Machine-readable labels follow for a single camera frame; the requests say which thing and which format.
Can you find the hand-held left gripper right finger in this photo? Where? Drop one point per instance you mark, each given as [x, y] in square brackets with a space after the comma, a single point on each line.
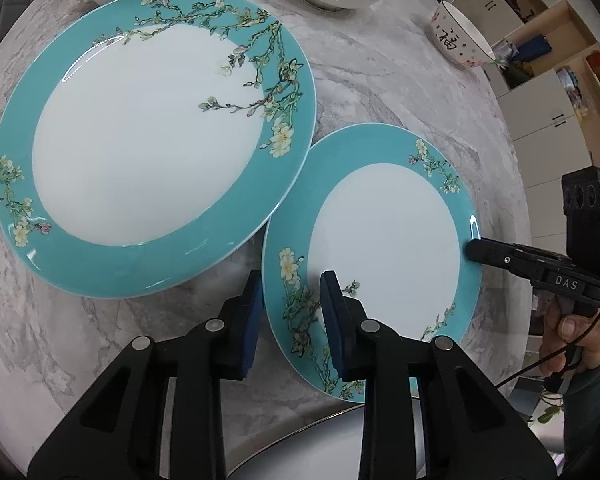
[330, 310]

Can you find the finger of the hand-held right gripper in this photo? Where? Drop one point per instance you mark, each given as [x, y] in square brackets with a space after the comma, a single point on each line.
[500, 255]

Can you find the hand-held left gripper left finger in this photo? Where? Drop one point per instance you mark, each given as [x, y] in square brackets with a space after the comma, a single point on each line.
[252, 312]

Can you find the small teal floral plate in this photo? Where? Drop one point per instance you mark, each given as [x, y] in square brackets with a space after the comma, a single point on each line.
[390, 240]

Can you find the white bowl with brown rim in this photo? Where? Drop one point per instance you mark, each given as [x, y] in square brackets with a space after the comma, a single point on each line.
[300, 450]

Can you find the large teal floral plate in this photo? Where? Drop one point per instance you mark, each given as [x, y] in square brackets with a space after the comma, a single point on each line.
[145, 135]

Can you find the person's right forearm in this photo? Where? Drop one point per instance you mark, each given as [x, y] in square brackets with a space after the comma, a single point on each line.
[597, 420]

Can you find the person's right hand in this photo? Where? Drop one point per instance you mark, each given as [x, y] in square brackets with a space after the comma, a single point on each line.
[575, 340]

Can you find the beige storage cabinet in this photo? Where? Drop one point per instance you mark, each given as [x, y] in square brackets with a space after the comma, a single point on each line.
[555, 100]

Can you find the green plant leaves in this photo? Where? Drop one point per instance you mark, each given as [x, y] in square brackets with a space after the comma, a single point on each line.
[550, 412]

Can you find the dark blue cloth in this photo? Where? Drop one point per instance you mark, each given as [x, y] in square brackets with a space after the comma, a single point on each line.
[534, 47]

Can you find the pink patterned bowl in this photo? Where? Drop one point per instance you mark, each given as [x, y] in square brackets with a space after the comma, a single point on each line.
[455, 40]

